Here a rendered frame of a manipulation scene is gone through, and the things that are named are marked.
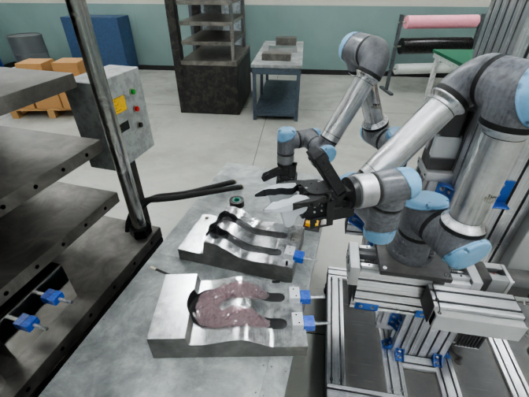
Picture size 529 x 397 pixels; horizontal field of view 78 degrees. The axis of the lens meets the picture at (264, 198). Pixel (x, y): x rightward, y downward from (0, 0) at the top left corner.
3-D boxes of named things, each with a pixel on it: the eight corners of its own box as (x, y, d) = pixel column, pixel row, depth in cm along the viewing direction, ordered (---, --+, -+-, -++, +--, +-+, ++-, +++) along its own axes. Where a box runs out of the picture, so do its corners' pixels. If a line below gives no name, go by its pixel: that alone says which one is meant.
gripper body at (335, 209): (307, 231, 67) (359, 220, 70) (308, 194, 63) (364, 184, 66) (294, 213, 74) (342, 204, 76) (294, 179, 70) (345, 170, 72)
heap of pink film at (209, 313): (269, 289, 121) (269, 275, 117) (271, 332, 107) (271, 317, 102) (199, 290, 121) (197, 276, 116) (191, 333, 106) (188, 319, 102)
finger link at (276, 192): (256, 214, 70) (298, 213, 70) (254, 190, 68) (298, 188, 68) (256, 208, 73) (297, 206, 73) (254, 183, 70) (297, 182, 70)
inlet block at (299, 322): (328, 320, 114) (330, 311, 110) (331, 334, 109) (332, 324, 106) (290, 321, 113) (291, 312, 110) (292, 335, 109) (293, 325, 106)
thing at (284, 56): (300, 86, 638) (304, 34, 586) (298, 122, 483) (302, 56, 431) (265, 84, 645) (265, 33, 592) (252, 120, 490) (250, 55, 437)
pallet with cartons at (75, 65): (111, 101, 564) (98, 54, 522) (92, 118, 497) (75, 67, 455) (41, 101, 561) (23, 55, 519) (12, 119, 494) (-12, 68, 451)
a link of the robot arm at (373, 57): (410, 50, 113) (334, 168, 130) (389, 45, 122) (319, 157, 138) (390, 33, 107) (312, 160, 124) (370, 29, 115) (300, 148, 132)
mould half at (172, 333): (298, 291, 127) (300, 272, 121) (306, 355, 106) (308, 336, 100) (171, 293, 127) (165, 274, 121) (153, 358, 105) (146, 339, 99)
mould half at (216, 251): (303, 242, 151) (305, 219, 143) (291, 283, 131) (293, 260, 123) (205, 222, 163) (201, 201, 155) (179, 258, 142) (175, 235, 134)
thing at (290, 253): (317, 261, 132) (319, 251, 129) (316, 269, 129) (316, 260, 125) (286, 254, 136) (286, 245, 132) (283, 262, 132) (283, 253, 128)
